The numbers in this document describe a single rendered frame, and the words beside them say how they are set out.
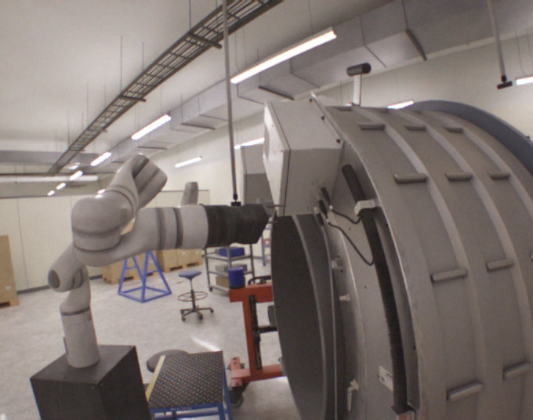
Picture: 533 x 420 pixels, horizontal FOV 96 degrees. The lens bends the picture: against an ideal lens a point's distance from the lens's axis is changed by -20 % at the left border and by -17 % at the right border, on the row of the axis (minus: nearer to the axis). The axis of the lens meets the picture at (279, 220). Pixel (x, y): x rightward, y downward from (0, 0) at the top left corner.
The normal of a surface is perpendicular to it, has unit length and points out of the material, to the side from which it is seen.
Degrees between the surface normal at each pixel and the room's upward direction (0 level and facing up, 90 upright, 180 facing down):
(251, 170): 55
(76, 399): 90
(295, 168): 133
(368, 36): 90
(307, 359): 33
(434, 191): 74
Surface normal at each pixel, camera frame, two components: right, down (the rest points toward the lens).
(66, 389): 0.00, 0.05
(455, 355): 0.16, -0.15
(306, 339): 0.08, -0.64
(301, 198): 0.18, 0.70
